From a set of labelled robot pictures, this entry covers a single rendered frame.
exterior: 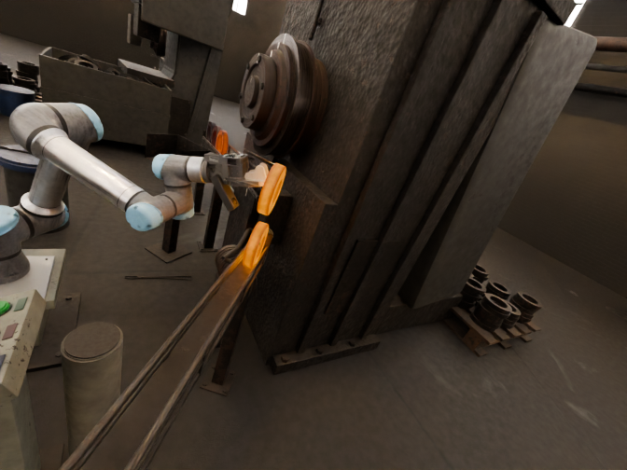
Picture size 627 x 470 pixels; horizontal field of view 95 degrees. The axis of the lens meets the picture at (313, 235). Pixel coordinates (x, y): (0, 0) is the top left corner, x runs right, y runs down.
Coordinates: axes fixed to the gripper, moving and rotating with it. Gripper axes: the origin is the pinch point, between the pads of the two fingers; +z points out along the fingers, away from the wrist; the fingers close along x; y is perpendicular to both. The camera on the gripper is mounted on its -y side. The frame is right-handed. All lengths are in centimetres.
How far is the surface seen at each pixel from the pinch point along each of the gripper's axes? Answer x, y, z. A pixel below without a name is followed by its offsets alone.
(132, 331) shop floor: 10, -78, -68
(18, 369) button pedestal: -50, -25, -35
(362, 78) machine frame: 27.8, 30.6, 23.4
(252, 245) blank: -7.0, -17.7, -4.7
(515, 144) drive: 64, 11, 98
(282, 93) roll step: 33.4, 24.5, -4.7
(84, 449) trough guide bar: -65, -16, -7
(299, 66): 33.2, 33.4, 1.5
